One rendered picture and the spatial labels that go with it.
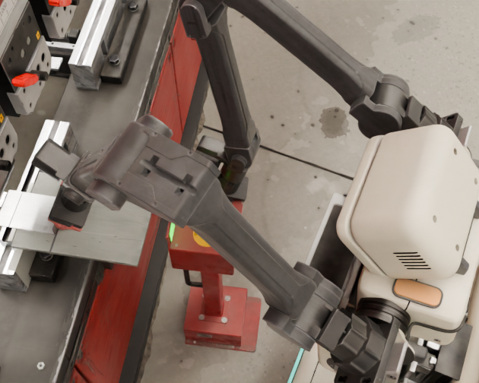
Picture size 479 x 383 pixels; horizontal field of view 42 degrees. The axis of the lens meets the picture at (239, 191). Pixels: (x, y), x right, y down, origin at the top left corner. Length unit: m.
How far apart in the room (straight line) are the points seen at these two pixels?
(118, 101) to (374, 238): 0.92
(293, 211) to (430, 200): 1.57
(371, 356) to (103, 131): 0.92
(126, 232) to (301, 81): 1.69
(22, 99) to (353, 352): 0.74
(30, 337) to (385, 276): 0.75
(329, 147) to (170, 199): 2.00
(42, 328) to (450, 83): 2.15
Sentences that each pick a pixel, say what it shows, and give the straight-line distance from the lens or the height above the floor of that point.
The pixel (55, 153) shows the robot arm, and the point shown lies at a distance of 1.13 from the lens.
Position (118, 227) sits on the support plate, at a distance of 1.30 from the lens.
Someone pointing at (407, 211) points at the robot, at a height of 1.39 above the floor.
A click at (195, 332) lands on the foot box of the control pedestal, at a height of 0.11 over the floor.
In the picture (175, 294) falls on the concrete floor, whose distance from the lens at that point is 2.30.
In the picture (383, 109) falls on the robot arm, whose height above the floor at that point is 1.28.
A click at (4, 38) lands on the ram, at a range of 1.17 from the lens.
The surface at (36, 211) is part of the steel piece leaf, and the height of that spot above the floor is 1.00.
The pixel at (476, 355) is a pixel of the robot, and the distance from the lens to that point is 1.47.
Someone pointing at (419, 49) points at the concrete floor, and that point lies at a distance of 3.07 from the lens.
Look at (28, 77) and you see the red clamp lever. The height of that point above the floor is 1.30.
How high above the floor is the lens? 2.14
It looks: 59 degrees down
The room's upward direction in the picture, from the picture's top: straight up
